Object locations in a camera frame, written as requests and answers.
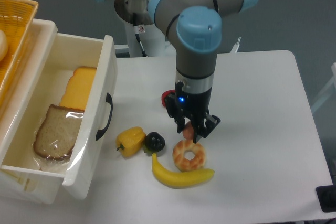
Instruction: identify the black device at table edge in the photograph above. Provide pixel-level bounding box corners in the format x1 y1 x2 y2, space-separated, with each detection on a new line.
316 185 335 213

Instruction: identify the red bell pepper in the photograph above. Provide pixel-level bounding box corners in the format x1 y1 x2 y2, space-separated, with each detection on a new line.
161 90 175 108

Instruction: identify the brown egg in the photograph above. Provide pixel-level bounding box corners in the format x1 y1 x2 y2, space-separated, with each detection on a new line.
182 121 194 140

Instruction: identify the white drawer cabinet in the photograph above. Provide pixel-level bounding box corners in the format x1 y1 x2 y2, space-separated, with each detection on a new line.
1 19 57 202

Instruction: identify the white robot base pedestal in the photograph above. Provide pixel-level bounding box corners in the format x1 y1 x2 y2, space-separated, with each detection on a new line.
114 0 174 58

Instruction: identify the dark purple mangosteen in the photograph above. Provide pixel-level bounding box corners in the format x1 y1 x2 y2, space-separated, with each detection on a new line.
143 132 165 155

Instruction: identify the yellow cheese slice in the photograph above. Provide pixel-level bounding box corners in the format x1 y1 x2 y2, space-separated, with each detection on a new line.
59 67 96 111

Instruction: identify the open upper white drawer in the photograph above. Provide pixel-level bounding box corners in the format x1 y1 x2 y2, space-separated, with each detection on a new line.
1 34 117 204

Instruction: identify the yellow banana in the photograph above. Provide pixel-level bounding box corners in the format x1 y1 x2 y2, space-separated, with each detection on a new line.
151 153 215 188

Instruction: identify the glazed bread ring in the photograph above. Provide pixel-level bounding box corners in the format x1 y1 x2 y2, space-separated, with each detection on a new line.
172 138 207 173

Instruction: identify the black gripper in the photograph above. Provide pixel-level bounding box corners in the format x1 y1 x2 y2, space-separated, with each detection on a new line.
166 82 221 144

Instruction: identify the yellow bell pepper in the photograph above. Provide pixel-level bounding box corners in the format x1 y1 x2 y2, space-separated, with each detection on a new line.
116 126 146 158

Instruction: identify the black drawer handle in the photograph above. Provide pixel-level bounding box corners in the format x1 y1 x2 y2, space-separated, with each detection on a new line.
95 92 113 141

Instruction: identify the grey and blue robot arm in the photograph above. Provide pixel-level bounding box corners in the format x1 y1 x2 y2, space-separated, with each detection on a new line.
127 0 258 142

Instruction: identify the orange wicker basket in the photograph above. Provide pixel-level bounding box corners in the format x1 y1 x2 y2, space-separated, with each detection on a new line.
1 0 38 102

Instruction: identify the brown bread slice in plastic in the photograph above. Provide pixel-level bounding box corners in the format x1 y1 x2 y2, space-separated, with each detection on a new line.
33 104 84 161

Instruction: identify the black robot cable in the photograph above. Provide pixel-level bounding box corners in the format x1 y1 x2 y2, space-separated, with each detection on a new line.
132 13 148 57

